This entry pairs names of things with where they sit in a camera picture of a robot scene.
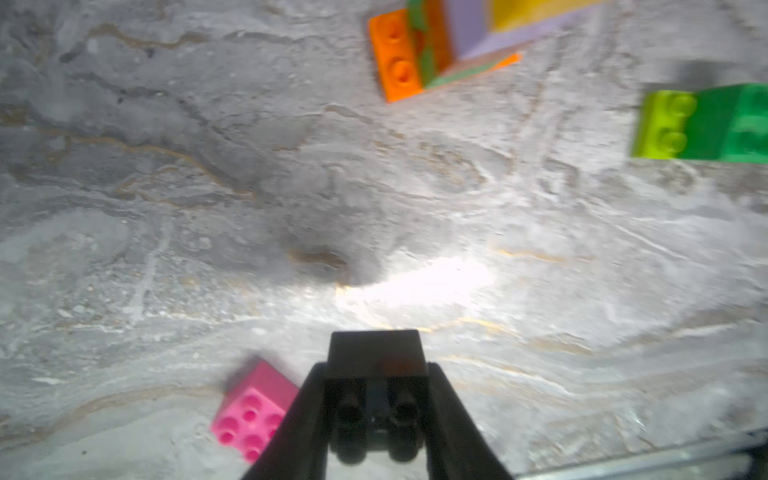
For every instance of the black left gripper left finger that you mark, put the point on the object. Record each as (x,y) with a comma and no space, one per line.
(299,450)

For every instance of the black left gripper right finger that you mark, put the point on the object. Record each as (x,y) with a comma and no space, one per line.
(455,448)

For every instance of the pink lego brick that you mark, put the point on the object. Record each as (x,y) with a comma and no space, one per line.
(252,412)

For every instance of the black lego brick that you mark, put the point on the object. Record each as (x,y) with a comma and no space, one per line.
(377,387)

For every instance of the orange lego plate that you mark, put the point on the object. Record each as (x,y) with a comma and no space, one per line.
(395,56)

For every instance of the lilac lego brick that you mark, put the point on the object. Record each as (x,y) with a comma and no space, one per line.
(472,36)

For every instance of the green lego with number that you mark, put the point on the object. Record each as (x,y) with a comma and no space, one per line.
(728,125)

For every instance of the brown orange square lego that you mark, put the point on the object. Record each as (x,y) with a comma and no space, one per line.
(439,34)

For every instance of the yellow lego brick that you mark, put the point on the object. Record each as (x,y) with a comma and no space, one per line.
(506,15)

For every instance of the green square lego brick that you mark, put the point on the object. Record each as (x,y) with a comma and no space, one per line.
(425,58)

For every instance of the lime green long lego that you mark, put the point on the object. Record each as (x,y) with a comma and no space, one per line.
(661,129)

